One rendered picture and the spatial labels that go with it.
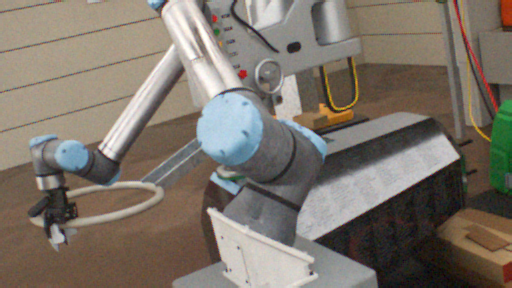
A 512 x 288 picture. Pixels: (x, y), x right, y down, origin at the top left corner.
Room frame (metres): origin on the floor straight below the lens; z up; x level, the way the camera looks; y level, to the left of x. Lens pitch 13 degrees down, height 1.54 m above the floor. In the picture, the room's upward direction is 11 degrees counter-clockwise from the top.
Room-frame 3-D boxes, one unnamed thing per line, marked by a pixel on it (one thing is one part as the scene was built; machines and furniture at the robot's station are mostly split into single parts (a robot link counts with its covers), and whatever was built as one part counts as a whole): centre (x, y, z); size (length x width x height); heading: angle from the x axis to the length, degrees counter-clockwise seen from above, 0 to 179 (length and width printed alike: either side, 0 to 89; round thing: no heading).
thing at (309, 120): (3.19, -0.04, 0.81); 0.20 x 0.10 x 0.05; 32
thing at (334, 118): (3.44, 0.02, 0.76); 0.49 x 0.49 x 0.05; 24
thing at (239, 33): (2.45, 0.23, 1.32); 0.36 x 0.22 x 0.45; 131
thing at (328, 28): (2.83, -0.21, 1.35); 0.19 x 0.19 x 0.20
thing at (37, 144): (1.75, 0.82, 1.19); 0.10 x 0.09 x 0.12; 53
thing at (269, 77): (2.38, 0.12, 1.20); 0.15 x 0.10 x 0.15; 131
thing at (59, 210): (1.75, 0.83, 1.02); 0.09 x 0.08 x 0.12; 71
